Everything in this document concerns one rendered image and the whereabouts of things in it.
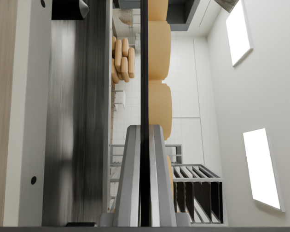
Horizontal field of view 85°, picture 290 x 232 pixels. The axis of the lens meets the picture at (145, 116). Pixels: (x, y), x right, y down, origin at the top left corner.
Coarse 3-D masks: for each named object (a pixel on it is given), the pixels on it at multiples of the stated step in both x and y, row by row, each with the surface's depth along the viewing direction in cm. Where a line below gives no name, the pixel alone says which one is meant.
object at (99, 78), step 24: (96, 0) 45; (96, 24) 44; (96, 48) 43; (96, 72) 43; (96, 96) 42; (96, 120) 42; (96, 144) 41; (96, 168) 41; (96, 192) 40; (96, 216) 40
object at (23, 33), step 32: (0, 0) 14; (32, 0) 14; (0, 32) 13; (32, 32) 14; (0, 64) 13; (32, 64) 14; (0, 96) 13; (32, 96) 14; (0, 128) 13; (32, 128) 14; (0, 160) 13; (32, 160) 14; (0, 192) 12; (32, 192) 14; (0, 224) 12; (32, 224) 14
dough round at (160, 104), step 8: (152, 88) 12; (160, 88) 12; (168, 88) 13; (152, 96) 12; (160, 96) 12; (168, 96) 12; (152, 104) 12; (160, 104) 12; (168, 104) 12; (152, 112) 12; (160, 112) 12; (168, 112) 12; (152, 120) 12; (160, 120) 12; (168, 120) 12; (168, 128) 12; (168, 136) 13
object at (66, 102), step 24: (72, 0) 24; (72, 24) 34; (72, 48) 34; (72, 72) 34; (48, 96) 26; (72, 96) 34; (48, 120) 26; (72, 120) 34; (48, 144) 26; (72, 144) 34; (48, 168) 26; (72, 168) 34; (48, 192) 26; (72, 192) 34; (48, 216) 26; (72, 216) 34
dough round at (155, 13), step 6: (150, 0) 13; (156, 0) 13; (162, 0) 13; (150, 6) 14; (156, 6) 14; (162, 6) 14; (150, 12) 14; (156, 12) 14; (162, 12) 14; (150, 18) 15; (156, 18) 15; (162, 18) 15
